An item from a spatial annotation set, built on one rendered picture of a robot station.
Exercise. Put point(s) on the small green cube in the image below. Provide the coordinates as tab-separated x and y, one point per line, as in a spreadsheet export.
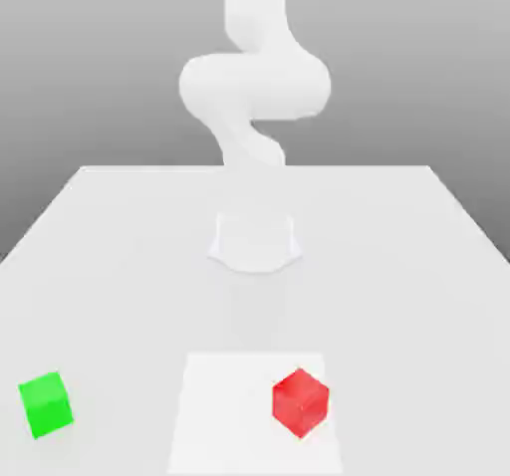
45	405

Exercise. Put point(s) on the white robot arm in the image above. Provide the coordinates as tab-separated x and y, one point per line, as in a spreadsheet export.
255	85

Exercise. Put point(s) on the small red cube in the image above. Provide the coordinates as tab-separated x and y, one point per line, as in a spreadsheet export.
300	402

